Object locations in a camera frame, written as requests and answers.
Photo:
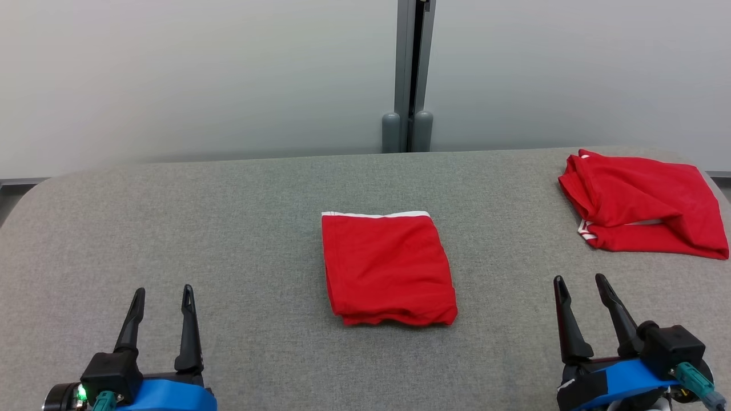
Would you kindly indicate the blue-banded right gripper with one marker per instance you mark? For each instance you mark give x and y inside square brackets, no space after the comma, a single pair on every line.
[622,377]

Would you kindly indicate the blue-banded left gripper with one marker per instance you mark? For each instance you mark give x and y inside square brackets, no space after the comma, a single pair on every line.
[171,397]

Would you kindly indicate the red basketball jersey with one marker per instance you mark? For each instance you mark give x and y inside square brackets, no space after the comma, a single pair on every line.
[645,200]

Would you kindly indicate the red basketball shorts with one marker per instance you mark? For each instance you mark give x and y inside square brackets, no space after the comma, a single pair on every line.
[388,268]

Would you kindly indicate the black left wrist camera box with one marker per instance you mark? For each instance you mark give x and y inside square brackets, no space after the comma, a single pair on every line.
[111,374]

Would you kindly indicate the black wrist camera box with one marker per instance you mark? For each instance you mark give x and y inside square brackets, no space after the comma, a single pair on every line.
[674,345]
[111,374]

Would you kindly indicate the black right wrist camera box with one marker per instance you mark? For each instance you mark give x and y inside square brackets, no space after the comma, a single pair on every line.
[674,345]

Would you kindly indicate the grey cylindrical post foot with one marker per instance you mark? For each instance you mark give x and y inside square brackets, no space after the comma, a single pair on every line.
[422,132]
[391,134]

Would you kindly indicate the grey partition joint post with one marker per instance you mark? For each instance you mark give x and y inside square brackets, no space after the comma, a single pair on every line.
[414,57]

